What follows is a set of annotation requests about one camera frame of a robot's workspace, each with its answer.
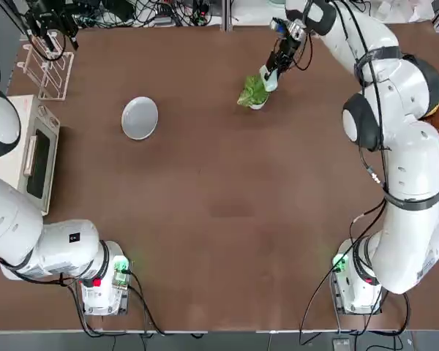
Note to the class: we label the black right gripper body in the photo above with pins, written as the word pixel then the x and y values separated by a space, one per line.
pixel 288 51

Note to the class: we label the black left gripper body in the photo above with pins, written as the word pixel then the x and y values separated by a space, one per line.
pixel 51 18

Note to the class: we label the green lettuce leaf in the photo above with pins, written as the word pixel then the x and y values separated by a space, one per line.
pixel 254 91

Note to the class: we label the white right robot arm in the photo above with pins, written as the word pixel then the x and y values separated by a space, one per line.
pixel 413 164

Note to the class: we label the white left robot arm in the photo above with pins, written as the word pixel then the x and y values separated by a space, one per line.
pixel 66 248

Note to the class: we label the clear acrylic rack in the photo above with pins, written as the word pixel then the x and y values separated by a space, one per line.
pixel 60 54

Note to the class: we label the small grey bowl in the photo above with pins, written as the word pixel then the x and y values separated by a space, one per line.
pixel 257 106

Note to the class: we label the pale green bowl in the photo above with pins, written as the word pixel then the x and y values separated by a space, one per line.
pixel 278 1

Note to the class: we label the white side table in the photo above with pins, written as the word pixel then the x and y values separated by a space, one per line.
pixel 248 14

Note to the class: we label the large grey plate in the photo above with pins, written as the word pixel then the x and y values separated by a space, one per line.
pixel 139 117

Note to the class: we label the cream toaster oven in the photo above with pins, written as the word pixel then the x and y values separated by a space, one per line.
pixel 40 164

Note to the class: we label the clear plastic bag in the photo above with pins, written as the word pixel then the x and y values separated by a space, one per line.
pixel 420 9

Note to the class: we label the small grey box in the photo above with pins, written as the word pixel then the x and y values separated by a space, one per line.
pixel 341 345

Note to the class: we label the aluminium frame post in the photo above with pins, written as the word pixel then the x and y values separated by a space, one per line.
pixel 227 14

